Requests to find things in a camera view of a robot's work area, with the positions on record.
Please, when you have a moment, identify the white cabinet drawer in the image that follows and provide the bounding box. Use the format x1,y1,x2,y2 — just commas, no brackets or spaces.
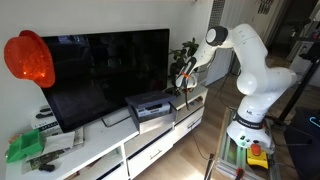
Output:
172,106,206,144
126,131,175,180

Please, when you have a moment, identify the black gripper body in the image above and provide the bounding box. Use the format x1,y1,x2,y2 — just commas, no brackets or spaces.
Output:
174,70,198,94

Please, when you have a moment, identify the black glasses pouch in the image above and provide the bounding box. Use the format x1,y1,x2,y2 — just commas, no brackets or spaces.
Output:
162,86,180,97

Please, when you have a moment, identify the white product box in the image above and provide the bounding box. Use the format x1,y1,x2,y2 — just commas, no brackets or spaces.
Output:
30,104,63,136

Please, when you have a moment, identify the black tripod stand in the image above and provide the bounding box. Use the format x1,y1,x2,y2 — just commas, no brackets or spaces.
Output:
275,39,320,125

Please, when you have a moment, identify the green plastic bin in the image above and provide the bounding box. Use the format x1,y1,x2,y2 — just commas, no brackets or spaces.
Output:
5,128,47,164

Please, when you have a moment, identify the metal robot base platform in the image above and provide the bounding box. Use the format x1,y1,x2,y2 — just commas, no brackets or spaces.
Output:
214,106,282,180

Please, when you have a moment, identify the printed magazine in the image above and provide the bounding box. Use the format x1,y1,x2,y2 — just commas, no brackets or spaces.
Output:
21,126,85,175

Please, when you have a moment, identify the white TV cabinet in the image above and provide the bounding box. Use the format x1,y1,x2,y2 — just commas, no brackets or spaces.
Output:
4,82,210,180

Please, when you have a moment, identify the white paper envelope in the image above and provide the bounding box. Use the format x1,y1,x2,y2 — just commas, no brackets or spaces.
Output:
42,130,77,155

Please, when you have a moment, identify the small black object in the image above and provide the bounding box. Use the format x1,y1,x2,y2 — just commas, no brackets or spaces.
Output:
37,162,56,173

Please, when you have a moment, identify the black flat screen television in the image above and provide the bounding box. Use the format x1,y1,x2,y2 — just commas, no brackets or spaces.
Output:
39,28,171,134

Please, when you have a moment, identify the yellow emergency stop box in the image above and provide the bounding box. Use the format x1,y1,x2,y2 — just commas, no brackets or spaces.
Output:
246,141,270,170

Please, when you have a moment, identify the dark round plant pot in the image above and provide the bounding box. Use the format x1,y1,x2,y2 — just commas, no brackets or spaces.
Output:
169,61,184,88

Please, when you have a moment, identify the green leafy houseplant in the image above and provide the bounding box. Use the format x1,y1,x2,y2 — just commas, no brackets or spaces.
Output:
167,37,200,79

